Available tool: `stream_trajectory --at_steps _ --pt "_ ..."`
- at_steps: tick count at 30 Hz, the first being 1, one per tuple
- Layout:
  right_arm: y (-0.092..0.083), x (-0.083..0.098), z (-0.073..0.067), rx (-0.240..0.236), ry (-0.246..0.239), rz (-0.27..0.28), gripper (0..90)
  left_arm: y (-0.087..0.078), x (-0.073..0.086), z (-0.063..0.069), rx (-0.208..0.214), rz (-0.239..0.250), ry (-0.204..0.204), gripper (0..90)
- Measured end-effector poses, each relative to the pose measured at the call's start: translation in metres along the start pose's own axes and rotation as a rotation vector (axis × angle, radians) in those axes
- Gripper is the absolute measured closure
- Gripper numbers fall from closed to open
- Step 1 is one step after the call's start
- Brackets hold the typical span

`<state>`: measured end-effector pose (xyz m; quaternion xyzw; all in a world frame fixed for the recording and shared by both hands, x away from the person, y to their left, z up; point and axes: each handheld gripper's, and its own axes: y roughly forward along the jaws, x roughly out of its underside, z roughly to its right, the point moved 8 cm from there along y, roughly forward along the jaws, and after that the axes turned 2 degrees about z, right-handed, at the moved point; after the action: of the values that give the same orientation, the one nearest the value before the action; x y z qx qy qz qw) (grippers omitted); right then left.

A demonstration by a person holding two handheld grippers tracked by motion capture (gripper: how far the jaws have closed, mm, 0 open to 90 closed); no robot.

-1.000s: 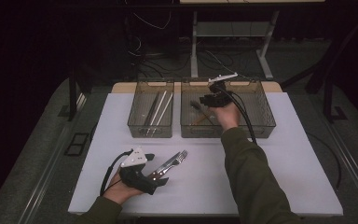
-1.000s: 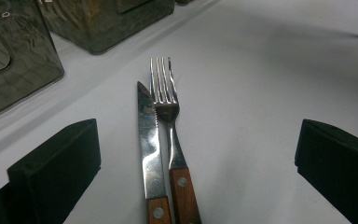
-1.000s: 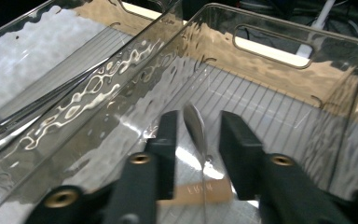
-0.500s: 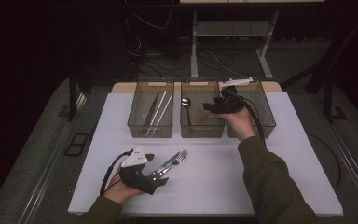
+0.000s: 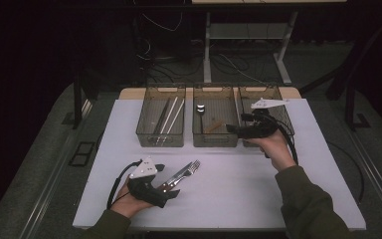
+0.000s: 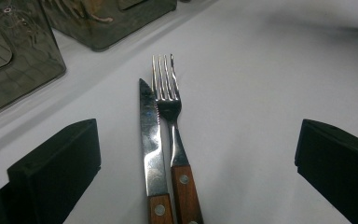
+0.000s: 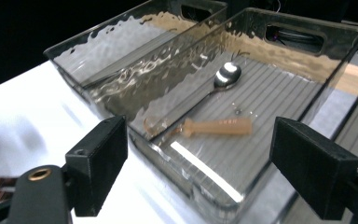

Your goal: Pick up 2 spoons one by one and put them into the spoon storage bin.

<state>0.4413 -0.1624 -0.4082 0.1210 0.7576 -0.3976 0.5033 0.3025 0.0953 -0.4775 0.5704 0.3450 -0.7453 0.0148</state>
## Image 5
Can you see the translucent grey plastic bin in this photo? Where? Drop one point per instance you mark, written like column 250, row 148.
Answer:
column 283, row 116
column 147, row 122
column 219, row 109

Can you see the person's left hand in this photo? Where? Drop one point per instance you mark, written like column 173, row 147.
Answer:
column 124, row 204

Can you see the black metal stand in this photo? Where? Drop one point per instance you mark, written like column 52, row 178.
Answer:
column 348, row 106
column 78, row 106

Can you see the aluminium floor rail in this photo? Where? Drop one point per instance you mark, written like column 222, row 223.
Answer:
column 378, row 179
column 46, row 195

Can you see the person's right hand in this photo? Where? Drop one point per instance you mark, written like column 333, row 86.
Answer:
column 277, row 149

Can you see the black floor bracket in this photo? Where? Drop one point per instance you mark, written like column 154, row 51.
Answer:
column 81, row 154

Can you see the white metal desk frame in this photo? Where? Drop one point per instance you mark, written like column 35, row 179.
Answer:
column 207, row 49

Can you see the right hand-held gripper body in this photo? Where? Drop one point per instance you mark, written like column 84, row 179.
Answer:
column 262, row 129

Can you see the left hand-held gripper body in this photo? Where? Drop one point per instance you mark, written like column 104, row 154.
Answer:
column 142, row 169

